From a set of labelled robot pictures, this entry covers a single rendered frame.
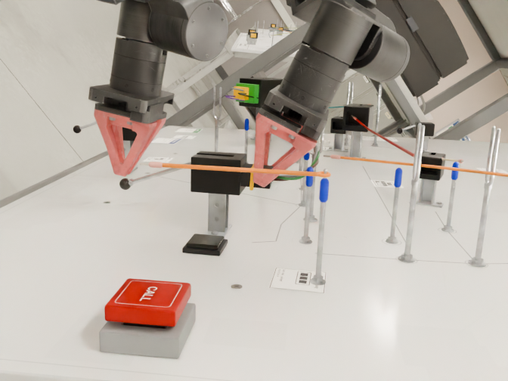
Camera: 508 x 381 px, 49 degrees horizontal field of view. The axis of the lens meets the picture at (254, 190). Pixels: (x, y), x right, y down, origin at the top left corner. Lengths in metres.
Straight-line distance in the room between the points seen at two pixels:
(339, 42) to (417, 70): 1.06
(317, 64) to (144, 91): 0.19
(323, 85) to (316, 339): 0.27
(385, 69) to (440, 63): 1.01
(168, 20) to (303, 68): 0.14
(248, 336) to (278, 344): 0.02
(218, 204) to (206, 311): 0.22
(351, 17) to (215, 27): 0.13
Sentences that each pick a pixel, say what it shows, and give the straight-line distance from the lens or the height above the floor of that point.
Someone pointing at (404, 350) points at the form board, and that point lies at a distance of 0.43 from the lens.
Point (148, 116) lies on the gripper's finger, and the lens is 0.61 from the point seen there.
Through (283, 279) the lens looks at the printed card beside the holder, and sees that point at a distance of 0.53.
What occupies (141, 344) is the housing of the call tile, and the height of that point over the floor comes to 1.10.
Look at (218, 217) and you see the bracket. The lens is 0.64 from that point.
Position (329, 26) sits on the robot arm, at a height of 1.33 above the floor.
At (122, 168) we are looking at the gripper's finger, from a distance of 0.66.
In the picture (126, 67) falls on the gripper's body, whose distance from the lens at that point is 0.62.
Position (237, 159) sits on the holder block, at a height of 1.17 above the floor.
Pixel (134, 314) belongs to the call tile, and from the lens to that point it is 0.39.
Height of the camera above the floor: 1.30
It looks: 13 degrees down
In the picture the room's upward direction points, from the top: 58 degrees clockwise
